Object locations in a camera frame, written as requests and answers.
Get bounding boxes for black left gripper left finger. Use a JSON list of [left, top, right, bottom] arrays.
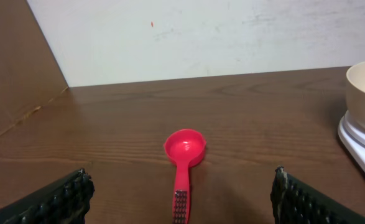
[[0, 169, 95, 224]]

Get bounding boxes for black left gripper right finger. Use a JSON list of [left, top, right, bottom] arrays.
[[270, 166, 365, 224]]

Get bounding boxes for red plastic measuring scoop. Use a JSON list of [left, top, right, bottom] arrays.
[[164, 129, 206, 224]]

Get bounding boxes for white digital kitchen scale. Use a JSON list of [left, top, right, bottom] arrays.
[[338, 111, 365, 173]]

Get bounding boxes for brown cardboard side panel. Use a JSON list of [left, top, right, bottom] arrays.
[[0, 0, 68, 136]]

